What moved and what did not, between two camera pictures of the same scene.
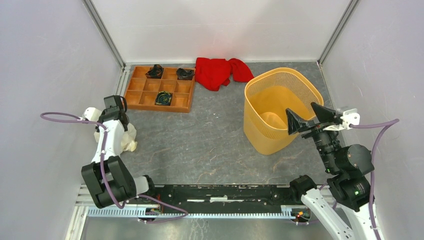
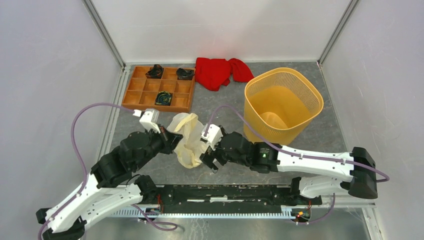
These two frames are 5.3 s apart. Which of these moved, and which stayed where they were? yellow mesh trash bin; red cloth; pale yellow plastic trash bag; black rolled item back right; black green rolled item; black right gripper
Moved: pale yellow plastic trash bag; black right gripper
Stayed: red cloth; black rolled item back right; yellow mesh trash bin; black green rolled item
